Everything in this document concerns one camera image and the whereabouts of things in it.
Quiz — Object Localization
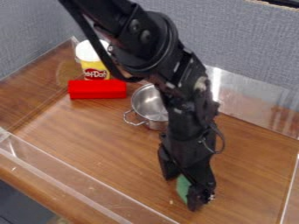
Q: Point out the black cable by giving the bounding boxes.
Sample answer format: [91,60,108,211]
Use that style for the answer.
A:
[57,0,145,83]

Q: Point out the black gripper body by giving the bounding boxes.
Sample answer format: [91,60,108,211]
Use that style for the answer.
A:
[159,125,225,175]

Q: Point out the small steel pot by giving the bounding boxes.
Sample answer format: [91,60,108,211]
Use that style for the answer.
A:
[123,84,168,131]

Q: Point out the red rectangular block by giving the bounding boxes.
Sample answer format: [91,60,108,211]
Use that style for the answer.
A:
[68,79,127,99]

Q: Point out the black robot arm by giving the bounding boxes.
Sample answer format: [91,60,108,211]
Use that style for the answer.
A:
[58,0,223,211]

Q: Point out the green foam block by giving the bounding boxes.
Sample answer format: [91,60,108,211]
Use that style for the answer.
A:
[176,175,191,202]

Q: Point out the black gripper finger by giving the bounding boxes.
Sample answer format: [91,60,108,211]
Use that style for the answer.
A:
[157,145,183,180]
[183,160,216,212]

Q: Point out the clear acrylic table barrier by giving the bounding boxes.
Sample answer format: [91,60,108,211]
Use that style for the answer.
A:
[0,35,299,224]

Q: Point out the yellow Play-Doh can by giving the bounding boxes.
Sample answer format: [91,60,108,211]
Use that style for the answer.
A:
[74,40,111,81]

